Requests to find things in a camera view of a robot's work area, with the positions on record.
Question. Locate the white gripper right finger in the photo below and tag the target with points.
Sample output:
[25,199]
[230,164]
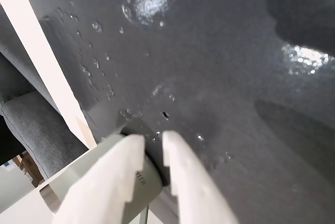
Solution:
[188,182]

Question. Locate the black table mat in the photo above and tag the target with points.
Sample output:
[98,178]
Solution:
[209,64]

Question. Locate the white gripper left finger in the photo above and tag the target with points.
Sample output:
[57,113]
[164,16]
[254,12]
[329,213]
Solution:
[99,187]

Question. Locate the pale green steel mug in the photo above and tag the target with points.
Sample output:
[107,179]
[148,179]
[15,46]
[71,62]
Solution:
[149,182]

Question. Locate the grey fabric chair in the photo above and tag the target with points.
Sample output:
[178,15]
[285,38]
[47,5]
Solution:
[31,124]

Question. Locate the brown cardboard box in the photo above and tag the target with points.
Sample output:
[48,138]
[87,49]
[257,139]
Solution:
[28,166]

